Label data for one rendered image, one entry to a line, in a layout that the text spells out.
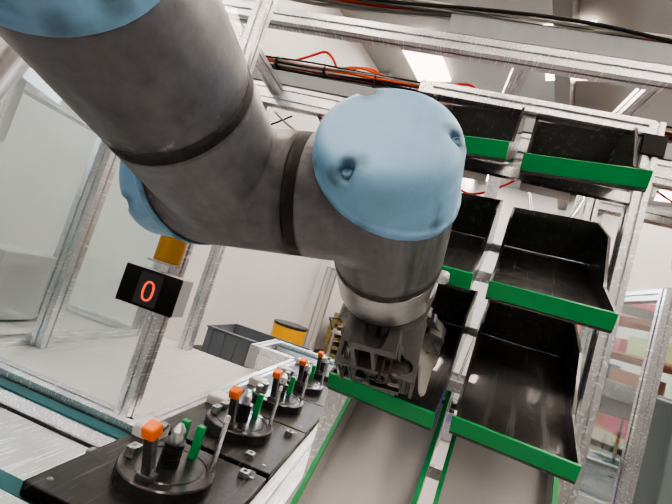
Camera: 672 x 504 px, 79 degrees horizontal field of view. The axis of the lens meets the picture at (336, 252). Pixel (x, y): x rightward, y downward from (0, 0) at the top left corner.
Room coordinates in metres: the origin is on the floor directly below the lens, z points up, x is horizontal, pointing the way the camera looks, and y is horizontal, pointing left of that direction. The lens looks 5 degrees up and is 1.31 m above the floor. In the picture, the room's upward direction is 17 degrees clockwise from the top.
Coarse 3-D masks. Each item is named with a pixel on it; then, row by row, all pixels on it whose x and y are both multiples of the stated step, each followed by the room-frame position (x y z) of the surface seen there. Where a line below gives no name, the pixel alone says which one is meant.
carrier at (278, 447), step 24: (192, 408) 0.91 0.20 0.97; (216, 408) 0.86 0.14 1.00; (240, 408) 0.86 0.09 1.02; (192, 432) 0.79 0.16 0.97; (216, 432) 0.81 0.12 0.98; (240, 432) 0.81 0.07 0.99; (264, 432) 0.84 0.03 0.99; (240, 456) 0.76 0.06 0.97; (264, 456) 0.79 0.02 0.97; (288, 456) 0.84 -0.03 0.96
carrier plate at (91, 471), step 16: (112, 448) 0.66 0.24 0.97; (64, 464) 0.58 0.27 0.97; (80, 464) 0.59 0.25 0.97; (96, 464) 0.61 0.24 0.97; (112, 464) 0.62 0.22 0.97; (224, 464) 0.71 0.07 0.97; (32, 480) 0.53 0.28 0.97; (48, 480) 0.54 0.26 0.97; (64, 480) 0.55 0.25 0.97; (80, 480) 0.56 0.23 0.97; (96, 480) 0.57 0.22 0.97; (224, 480) 0.66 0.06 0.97; (240, 480) 0.68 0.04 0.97; (256, 480) 0.69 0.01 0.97; (32, 496) 0.53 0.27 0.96; (48, 496) 0.52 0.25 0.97; (64, 496) 0.52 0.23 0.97; (80, 496) 0.53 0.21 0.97; (96, 496) 0.54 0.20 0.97; (112, 496) 0.55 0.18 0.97; (208, 496) 0.61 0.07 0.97; (224, 496) 0.62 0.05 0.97; (240, 496) 0.64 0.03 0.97
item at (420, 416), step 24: (432, 312) 0.71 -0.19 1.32; (456, 312) 0.69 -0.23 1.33; (456, 336) 0.66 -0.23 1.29; (456, 360) 0.58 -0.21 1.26; (336, 384) 0.50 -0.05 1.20; (360, 384) 0.49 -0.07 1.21; (432, 384) 0.54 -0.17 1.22; (384, 408) 0.48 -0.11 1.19; (408, 408) 0.46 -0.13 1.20; (432, 408) 0.49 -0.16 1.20
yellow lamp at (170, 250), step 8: (160, 240) 0.76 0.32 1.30; (168, 240) 0.75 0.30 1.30; (176, 240) 0.76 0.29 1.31; (160, 248) 0.75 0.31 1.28; (168, 248) 0.75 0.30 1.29; (176, 248) 0.76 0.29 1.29; (184, 248) 0.78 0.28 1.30; (160, 256) 0.75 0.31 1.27; (168, 256) 0.75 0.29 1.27; (176, 256) 0.76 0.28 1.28; (176, 264) 0.77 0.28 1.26
